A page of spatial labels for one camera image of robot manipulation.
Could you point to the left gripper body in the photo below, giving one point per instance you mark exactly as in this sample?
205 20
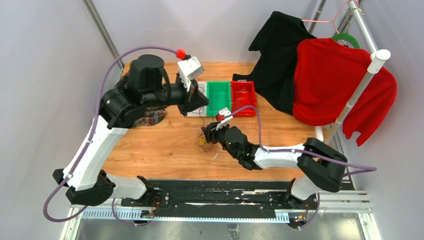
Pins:
184 105

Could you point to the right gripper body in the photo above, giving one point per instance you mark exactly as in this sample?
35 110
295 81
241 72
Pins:
218 135

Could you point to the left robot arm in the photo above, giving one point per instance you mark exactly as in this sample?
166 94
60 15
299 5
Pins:
146 86

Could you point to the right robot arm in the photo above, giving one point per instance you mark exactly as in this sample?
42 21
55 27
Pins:
323 167

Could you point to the white plastic bin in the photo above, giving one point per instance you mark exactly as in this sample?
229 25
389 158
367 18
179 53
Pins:
202 88

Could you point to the green plastic bin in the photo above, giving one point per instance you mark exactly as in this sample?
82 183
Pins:
219 95

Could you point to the plaid flannel shirt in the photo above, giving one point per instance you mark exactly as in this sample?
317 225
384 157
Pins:
152 116

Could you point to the red plastic bin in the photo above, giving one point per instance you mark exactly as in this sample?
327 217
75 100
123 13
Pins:
242 94

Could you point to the black shirt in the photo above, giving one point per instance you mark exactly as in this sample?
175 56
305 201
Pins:
273 74

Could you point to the red sweater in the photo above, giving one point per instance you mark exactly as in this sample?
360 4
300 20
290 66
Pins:
325 78

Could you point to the pink hanger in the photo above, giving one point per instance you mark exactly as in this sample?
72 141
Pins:
347 7

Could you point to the green hanger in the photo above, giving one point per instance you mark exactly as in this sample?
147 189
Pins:
343 36

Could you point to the white clothes rack pole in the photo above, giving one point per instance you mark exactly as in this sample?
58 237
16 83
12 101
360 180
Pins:
378 59

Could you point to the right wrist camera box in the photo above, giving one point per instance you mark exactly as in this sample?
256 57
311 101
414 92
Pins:
223 118

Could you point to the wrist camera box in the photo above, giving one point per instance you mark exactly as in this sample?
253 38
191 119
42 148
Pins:
188 70
223 118

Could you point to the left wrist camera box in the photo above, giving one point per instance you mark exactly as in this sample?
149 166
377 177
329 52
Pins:
188 70

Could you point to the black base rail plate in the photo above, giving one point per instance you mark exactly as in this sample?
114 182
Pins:
218 199

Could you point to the aluminium frame post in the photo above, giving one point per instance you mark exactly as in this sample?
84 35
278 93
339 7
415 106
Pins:
97 20

